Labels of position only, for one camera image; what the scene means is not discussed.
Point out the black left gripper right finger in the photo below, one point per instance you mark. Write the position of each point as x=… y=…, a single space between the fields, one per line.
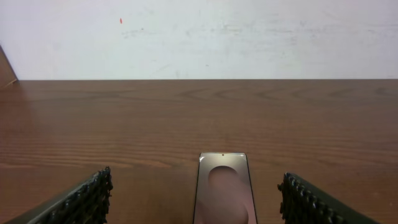
x=304 y=203

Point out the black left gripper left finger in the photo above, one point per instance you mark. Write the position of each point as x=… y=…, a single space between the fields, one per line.
x=86 y=203

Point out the Galaxy smartphone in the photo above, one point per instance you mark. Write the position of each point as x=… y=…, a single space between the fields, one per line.
x=224 y=193

